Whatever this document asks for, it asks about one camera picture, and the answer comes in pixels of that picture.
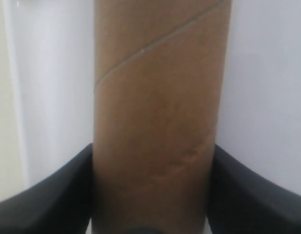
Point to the brown cardboard tube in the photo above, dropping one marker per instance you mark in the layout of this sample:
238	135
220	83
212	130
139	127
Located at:
159	68

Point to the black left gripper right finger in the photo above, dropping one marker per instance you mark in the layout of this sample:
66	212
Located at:
243	202

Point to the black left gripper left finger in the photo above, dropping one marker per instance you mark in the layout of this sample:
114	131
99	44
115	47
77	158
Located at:
60	204

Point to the white rectangular plastic tray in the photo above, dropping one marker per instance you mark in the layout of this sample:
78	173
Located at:
259	113

